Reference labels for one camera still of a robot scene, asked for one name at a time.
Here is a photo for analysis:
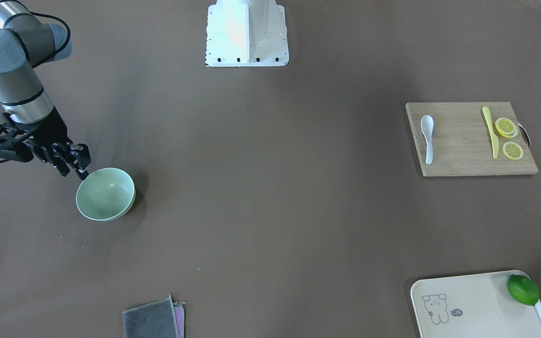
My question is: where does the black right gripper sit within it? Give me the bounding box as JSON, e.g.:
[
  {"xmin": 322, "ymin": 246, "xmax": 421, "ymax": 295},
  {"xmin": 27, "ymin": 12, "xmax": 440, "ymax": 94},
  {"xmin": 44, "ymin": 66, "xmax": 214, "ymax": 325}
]
[{"xmin": 2, "ymin": 108, "xmax": 92, "ymax": 181}]

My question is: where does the light green bowl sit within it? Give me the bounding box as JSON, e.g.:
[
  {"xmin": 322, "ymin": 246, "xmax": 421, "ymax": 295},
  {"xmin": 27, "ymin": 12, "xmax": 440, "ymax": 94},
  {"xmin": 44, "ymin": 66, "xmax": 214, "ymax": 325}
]
[{"xmin": 75, "ymin": 168, "xmax": 137, "ymax": 221}]

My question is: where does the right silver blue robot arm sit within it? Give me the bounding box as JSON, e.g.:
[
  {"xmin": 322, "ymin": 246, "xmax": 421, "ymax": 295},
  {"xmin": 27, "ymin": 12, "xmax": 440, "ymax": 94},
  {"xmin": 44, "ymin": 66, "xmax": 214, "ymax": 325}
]
[{"xmin": 0, "ymin": 0, "xmax": 91, "ymax": 180}]

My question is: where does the white ceramic spoon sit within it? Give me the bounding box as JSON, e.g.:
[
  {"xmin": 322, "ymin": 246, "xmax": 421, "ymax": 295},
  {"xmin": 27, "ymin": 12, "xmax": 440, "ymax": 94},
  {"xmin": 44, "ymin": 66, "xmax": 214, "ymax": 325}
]
[{"xmin": 421, "ymin": 114, "xmax": 434, "ymax": 165}]

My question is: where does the lemon slice stack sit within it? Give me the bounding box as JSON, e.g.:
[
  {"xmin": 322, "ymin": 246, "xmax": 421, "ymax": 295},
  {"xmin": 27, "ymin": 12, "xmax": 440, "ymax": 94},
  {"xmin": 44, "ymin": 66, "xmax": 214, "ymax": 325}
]
[{"xmin": 494, "ymin": 117, "xmax": 519, "ymax": 138}]

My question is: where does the single lemon slice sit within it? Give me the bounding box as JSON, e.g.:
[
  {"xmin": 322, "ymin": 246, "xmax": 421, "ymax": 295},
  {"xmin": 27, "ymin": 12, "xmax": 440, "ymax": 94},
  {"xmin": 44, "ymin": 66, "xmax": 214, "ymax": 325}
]
[{"xmin": 502, "ymin": 141, "xmax": 524, "ymax": 161}]

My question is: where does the yellow plastic knife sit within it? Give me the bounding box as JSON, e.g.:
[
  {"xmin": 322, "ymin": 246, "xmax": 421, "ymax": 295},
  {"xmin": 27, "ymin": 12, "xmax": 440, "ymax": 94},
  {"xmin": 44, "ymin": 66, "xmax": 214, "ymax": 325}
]
[{"xmin": 482, "ymin": 106, "xmax": 500, "ymax": 160}]

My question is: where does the bamboo cutting board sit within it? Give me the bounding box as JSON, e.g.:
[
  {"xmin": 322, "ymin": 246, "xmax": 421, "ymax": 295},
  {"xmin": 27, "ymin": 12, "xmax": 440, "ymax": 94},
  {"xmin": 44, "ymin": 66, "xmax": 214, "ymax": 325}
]
[{"xmin": 406, "ymin": 102, "xmax": 538, "ymax": 177}]

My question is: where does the green lime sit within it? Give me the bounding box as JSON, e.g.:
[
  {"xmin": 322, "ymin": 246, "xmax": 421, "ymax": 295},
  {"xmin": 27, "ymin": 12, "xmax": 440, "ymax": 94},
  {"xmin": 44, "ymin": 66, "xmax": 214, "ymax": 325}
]
[{"xmin": 506, "ymin": 274, "xmax": 540, "ymax": 307}]

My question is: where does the grey folded cloth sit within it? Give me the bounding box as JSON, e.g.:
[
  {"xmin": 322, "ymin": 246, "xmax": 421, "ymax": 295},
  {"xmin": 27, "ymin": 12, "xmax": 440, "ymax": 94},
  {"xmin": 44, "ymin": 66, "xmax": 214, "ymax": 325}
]
[{"xmin": 123, "ymin": 294, "xmax": 186, "ymax": 338}]

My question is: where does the cream tray with bear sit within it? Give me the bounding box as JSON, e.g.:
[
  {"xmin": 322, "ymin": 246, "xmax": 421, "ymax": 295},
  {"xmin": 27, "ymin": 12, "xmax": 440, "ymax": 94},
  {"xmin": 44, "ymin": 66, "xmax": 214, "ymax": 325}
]
[{"xmin": 410, "ymin": 270, "xmax": 541, "ymax": 338}]

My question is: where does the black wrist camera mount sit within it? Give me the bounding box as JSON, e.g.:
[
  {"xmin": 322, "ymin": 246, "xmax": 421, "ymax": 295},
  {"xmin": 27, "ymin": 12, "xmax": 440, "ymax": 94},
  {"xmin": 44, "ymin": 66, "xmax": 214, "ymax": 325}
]
[{"xmin": 0, "ymin": 126, "xmax": 34, "ymax": 162}]

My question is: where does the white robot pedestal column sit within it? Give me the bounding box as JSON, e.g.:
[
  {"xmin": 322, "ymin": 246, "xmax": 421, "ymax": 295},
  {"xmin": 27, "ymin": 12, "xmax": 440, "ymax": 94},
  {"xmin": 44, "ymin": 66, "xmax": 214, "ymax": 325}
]
[{"xmin": 205, "ymin": 0, "xmax": 290, "ymax": 67}]

